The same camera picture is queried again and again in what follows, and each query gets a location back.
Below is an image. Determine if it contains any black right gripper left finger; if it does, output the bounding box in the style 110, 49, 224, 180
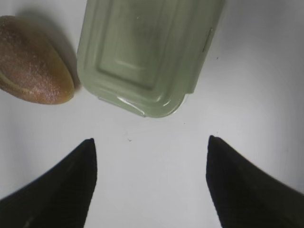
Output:
0, 139, 97, 228

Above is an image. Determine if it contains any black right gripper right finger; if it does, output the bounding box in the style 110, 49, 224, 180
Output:
206, 135, 304, 228

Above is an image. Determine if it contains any brown bread roll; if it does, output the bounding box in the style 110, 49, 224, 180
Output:
0, 16, 75, 105

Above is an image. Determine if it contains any green lidded glass container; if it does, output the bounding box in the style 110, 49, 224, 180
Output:
77, 0, 224, 118

